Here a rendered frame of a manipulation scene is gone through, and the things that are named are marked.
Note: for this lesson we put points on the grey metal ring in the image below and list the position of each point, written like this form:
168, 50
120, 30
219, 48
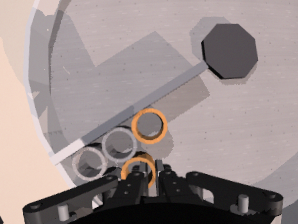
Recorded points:
113, 154
113, 171
81, 167

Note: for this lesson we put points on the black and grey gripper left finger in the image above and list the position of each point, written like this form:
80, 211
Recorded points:
74, 203

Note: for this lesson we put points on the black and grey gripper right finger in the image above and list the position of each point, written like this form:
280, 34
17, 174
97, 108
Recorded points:
260, 205

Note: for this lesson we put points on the bronze bushing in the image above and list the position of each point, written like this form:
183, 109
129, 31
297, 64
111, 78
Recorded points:
141, 156
155, 138

